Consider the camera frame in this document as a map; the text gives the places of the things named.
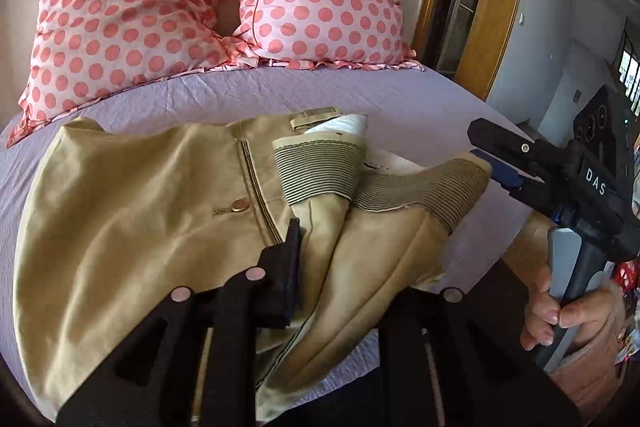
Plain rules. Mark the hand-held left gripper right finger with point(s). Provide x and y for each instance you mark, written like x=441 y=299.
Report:
x=406 y=337

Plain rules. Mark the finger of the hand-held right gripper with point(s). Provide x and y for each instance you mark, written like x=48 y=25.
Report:
x=507 y=179
x=515 y=142

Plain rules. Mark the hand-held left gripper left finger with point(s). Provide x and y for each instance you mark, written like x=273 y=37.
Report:
x=292 y=274

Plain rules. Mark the khaki pants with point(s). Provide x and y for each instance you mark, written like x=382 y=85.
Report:
x=125 y=217

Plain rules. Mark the person's right forearm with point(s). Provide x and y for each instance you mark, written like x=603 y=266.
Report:
x=592 y=367

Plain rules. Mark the person's right hand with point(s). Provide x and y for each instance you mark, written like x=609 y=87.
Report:
x=542 y=307

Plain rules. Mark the dark cloth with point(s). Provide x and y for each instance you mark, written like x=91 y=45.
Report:
x=512 y=302

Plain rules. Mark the window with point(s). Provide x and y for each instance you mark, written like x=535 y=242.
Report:
x=631 y=72

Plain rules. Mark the lavender bed sheet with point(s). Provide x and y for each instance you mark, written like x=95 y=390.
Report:
x=400 y=97

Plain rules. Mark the colourful clutter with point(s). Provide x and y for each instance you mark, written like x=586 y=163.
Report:
x=629 y=307

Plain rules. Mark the wooden wardrobe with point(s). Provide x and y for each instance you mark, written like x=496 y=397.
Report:
x=502 y=2

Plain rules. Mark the grey wall socket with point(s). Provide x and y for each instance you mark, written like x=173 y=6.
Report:
x=577 y=96

